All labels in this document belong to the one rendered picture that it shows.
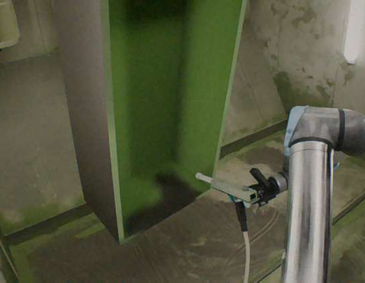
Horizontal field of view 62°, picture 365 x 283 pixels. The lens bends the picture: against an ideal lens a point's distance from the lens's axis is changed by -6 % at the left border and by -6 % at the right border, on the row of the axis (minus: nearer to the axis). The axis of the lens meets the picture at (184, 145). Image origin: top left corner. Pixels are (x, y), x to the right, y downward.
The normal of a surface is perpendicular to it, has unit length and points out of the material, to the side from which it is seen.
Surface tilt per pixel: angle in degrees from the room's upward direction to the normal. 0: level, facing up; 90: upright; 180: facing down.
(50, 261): 0
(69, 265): 0
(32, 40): 90
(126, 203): 12
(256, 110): 57
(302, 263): 36
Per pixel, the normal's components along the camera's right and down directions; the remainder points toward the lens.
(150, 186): 0.07, -0.78
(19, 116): 0.45, -0.16
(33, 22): 0.57, 0.38
